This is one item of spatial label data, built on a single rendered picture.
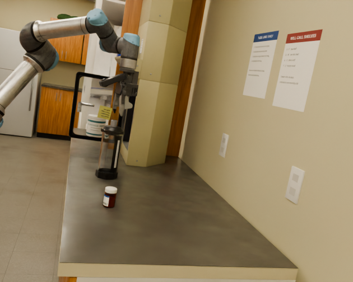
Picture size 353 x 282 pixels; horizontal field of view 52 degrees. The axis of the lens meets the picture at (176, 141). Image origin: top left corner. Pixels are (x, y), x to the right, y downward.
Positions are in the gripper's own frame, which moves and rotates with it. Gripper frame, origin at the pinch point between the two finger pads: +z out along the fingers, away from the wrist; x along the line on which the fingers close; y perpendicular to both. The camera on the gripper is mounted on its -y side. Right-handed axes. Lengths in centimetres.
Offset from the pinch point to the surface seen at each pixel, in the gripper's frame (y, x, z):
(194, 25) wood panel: 62, 48, -55
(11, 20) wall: 11, 599, -75
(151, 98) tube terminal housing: 25.8, 19.4, -7.0
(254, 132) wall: 46, -42, -3
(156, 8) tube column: 21, 21, -53
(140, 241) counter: -12, -65, 31
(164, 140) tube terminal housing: 42, 26, 16
